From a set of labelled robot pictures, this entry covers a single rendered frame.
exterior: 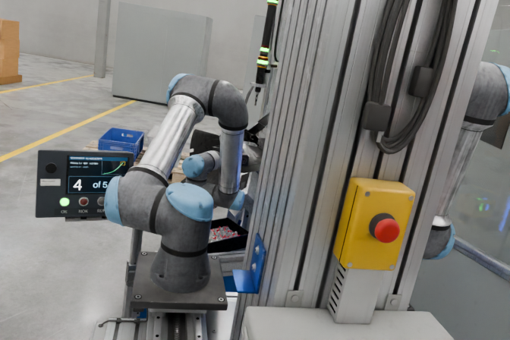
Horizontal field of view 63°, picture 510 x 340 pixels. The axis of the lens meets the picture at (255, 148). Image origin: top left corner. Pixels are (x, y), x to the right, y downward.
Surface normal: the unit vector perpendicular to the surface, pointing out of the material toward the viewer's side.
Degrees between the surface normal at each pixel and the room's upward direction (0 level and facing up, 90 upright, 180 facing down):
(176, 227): 90
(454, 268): 90
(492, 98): 99
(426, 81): 90
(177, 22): 90
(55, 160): 75
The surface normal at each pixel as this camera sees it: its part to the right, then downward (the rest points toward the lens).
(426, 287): -0.90, -0.04
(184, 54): -0.03, 0.25
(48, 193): 0.44, 0.04
